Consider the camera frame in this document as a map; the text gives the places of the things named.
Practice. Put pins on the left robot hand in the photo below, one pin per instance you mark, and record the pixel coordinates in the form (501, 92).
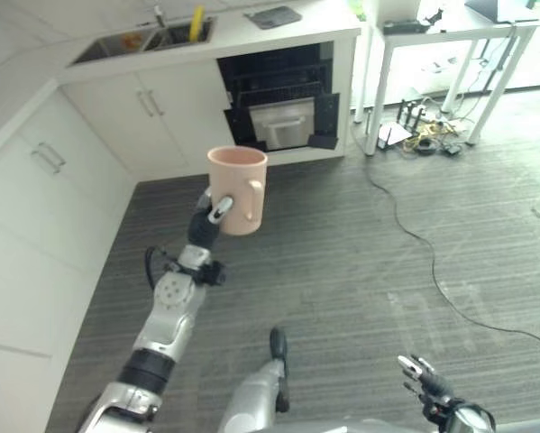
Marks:
(203, 227)

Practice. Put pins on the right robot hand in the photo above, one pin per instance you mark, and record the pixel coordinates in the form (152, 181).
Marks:
(425, 378)

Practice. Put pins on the pink plastic mug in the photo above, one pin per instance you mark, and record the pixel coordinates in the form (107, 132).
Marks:
(237, 191)

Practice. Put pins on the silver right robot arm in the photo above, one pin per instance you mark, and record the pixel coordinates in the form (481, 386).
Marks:
(470, 417)

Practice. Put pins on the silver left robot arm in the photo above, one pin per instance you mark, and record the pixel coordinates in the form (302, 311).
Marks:
(157, 343)

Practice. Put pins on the black open dishwasher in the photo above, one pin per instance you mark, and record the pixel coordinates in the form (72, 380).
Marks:
(280, 97)

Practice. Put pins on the white kitchen cabinet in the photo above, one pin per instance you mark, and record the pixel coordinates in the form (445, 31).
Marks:
(130, 117)

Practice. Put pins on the dark robot foot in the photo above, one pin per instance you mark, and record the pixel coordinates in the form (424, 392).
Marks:
(280, 361)

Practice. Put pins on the silver robot leg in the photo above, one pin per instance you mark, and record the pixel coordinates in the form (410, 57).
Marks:
(256, 399)

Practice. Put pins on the stainless double sink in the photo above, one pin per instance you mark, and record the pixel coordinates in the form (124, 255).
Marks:
(148, 39)

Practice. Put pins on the orange item in sink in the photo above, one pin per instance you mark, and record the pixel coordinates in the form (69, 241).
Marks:
(130, 41)

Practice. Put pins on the yellow dish brush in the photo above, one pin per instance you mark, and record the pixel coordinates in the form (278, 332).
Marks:
(195, 23)

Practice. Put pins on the white paper sheet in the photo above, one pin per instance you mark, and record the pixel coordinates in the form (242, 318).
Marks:
(393, 135)

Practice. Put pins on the chrome faucet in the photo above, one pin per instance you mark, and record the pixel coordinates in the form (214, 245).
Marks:
(160, 17)

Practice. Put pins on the grey drying mat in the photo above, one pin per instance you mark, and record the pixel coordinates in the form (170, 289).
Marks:
(273, 17)

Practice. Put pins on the black wifi router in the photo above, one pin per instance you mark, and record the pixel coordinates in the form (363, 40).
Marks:
(411, 118)

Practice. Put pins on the black device on table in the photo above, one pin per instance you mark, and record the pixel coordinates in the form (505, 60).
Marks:
(404, 27)

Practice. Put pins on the white table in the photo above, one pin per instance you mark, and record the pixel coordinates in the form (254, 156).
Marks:
(445, 58)

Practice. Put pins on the grey laptop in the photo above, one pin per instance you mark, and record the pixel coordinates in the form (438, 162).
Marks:
(499, 10)

